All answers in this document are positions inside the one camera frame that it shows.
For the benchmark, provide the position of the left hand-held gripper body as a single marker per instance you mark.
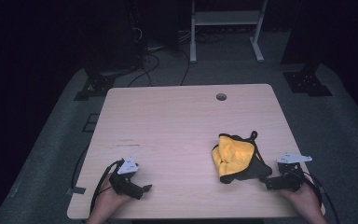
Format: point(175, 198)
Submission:
point(125, 182)

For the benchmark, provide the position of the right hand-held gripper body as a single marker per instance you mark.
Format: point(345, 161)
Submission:
point(287, 179)

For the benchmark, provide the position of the yellow and black towel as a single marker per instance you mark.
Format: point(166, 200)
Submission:
point(233, 155)

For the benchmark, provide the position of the person's left hand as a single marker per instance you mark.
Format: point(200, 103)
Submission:
point(110, 199)

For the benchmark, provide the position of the person's right hand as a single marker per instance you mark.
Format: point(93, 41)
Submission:
point(304, 199)

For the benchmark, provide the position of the grey tape strip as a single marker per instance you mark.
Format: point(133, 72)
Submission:
point(76, 190)

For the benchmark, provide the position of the black stand base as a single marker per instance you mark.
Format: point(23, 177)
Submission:
point(306, 82)
point(96, 85)

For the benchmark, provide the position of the white metal stand frame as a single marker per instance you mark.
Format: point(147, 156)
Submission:
point(227, 18)

